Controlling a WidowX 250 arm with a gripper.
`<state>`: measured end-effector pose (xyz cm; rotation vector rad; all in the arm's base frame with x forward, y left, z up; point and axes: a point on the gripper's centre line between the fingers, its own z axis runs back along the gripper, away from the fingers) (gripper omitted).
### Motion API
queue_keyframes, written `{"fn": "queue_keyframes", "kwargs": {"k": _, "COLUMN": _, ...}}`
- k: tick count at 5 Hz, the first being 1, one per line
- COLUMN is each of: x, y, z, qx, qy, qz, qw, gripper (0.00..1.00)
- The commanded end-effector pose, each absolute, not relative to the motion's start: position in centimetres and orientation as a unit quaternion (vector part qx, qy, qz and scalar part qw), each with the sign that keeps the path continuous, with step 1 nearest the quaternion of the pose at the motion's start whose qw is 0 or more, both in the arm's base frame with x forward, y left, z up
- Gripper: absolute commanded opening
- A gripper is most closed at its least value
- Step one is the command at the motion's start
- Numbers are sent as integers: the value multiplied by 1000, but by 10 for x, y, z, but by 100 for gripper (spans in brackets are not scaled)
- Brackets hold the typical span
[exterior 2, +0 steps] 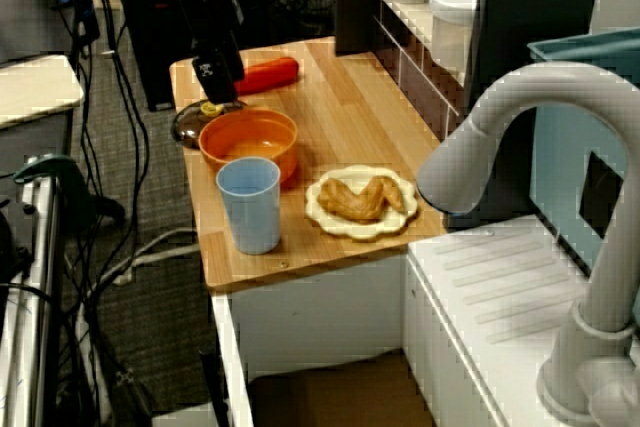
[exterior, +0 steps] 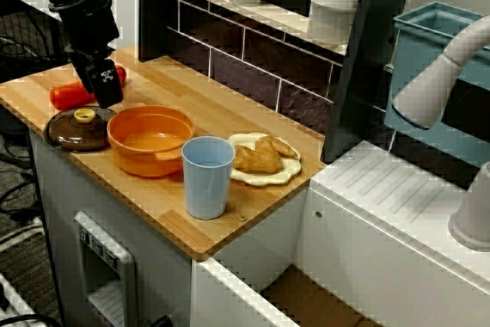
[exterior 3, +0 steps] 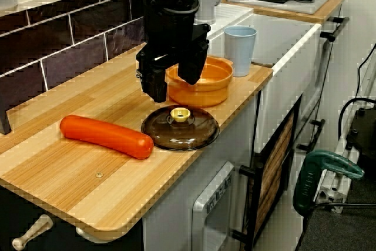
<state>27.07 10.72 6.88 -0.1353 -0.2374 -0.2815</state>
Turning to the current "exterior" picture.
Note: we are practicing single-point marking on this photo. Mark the gray appliance door panel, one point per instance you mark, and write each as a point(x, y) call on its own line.
point(128, 265)

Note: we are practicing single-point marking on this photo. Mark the brown toy chicken wing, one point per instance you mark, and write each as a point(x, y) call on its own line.
point(256, 160)

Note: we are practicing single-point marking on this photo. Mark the dark tile backsplash panel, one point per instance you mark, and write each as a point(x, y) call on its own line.
point(260, 55)

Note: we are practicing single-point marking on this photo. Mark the teal plastic bin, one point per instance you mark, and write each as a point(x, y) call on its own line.
point(421, 43)

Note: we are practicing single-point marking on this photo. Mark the white toy kitchen cabinet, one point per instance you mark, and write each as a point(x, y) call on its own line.
point(161, 250)

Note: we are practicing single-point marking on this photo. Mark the dark gray upright post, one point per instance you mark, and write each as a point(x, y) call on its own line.
point(360, 74)

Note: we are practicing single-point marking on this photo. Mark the beige tiled shelf ledge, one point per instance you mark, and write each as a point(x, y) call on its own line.
point(287, 17)

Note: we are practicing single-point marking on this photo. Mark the large white lidded jar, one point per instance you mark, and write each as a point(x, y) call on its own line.
point(331, 17)

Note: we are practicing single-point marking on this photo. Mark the orange toy pot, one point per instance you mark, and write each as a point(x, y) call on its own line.
point(149, 158)

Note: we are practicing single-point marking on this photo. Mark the silver aluminium frame rail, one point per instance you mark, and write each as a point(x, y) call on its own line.
point(11, 304)

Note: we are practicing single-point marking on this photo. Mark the cream flower-shaped plate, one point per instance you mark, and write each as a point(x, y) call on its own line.
point(268, 178)

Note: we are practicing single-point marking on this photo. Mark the light blue plastic cup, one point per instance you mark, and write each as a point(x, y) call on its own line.
point(206, 189)

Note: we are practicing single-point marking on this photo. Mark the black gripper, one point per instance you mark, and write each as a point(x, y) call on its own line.
point(88, 24)

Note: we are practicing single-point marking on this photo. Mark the brown lid with yellow knob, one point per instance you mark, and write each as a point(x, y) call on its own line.
point(69, 135)

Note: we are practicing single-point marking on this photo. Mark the gray toy faucet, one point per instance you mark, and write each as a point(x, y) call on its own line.
point(425, 86)

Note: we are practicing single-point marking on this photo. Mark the white toy sink unit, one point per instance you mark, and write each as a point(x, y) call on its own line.
point(363, 208)

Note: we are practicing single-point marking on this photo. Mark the orange-red toy sausage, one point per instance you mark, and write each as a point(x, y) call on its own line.
point(67, 95)

